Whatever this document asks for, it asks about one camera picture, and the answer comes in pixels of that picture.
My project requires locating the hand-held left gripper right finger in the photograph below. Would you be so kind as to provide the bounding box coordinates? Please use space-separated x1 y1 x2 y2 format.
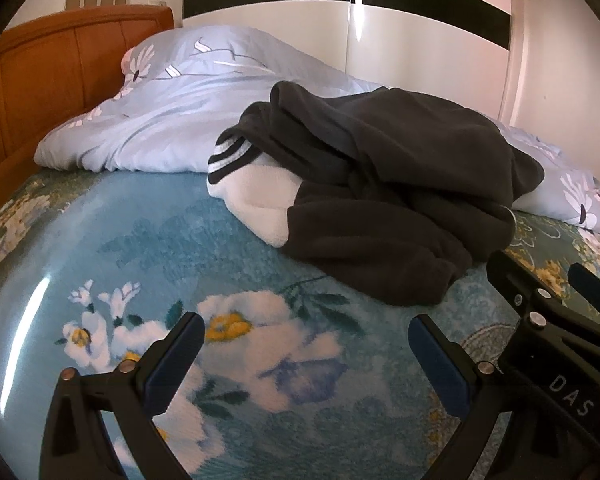
407 314 528 480

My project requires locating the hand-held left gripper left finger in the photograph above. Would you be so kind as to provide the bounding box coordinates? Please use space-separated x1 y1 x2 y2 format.
39 311 206 480

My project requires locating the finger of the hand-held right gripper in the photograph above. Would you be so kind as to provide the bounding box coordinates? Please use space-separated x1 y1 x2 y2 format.
567 262 600 333
486 249 556 328

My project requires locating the dark grey and white fleece jacket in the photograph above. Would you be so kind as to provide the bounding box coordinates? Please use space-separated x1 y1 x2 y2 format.
206 80 546 307

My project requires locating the teal floral bed blanket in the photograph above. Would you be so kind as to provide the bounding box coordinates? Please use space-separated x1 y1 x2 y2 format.
0 164 600 480

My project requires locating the light blue floral quilt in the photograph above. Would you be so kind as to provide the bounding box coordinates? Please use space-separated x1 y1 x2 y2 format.
34 26 600 242

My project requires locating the white wardrobe with black stripe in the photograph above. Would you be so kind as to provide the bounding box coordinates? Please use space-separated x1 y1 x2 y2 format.
181 0 512 121

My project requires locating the orange wooden headboard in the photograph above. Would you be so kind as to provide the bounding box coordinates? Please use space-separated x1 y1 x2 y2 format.
0 5 176 226

